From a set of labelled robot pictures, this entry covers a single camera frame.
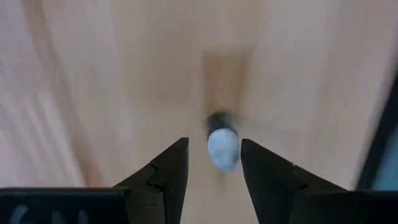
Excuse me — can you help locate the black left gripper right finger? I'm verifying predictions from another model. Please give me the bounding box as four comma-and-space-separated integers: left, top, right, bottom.
241, 139, 398, 224

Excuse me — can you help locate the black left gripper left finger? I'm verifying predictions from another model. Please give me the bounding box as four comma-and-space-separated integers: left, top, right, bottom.
0, 137, 190, 224

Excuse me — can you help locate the small white ball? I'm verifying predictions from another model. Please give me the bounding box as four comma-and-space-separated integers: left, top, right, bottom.
205, 111, 241, 174

